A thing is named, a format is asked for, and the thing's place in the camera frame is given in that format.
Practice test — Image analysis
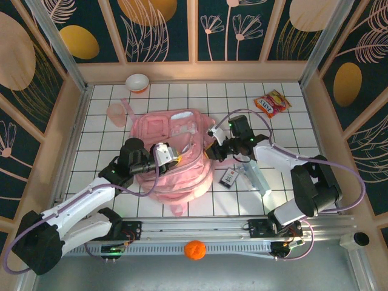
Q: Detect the white orange bowl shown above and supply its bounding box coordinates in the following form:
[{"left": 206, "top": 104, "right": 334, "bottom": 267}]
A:
[{"left": 125, "top": 73, "right": 150, "bottom": 94}]

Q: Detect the clear plastic compass case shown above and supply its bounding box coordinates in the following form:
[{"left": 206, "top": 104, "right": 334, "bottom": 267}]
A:
[{"left": 239, "top": 160, "right": 272, "bottom": 196}]

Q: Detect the aluminium frame post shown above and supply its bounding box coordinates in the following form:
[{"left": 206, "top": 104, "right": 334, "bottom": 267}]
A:
[
  {"left": 25, "top": 0, "right": 89, "bottom": 92},
  {"left": 298, "top": 0, "right": 355, "bottom": 89}
]

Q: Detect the pink translucent plastic cup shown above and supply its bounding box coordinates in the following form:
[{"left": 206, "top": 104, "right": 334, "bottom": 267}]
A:
[{"left": 105, "top": 102, "right": 127, "bottom": 129}]

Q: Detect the black white ID card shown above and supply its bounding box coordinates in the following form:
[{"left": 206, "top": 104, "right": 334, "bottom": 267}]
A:
[{"left": 218, "top": 168, "right": 238, "bottom": 189}]

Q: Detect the orange Fox's candy packet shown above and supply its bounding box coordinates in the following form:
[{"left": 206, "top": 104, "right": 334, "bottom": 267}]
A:
[{"left": 253, "top": 89, "right": 292, "bottom": 119}]

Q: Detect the pink student backpack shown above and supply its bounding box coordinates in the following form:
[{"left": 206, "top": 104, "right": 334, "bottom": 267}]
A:
[{"left": 121, "top": 96, "right": 218, "bottom": 218}]

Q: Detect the white block with black cap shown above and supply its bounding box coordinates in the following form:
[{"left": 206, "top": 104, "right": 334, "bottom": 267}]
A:
[{"left": 339, "top": 232, "right": 370, "bottom": 251}]

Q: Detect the aluminium mounting rail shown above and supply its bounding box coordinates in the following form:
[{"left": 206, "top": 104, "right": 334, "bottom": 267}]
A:
[{"left": 119, "top": 214, "right": 355, "bottom": 242}]

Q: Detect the slotted metal cable tray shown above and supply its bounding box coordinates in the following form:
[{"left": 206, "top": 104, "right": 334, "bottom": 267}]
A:
[{"left": 65, "top": 241, "right": 273, "bottom": 260}]

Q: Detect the black controller board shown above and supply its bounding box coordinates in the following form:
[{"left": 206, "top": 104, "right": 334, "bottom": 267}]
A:
[
  {"left": 270, "top": 239, "right": 306, "bottom": 260},
  {"left": 101, "top": 244, "right": 127, "bottom": 261}
]

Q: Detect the orange ball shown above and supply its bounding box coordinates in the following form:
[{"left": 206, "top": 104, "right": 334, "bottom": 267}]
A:
[{"left": 184, "top": 239, "right": 207, "bottom": 261}]

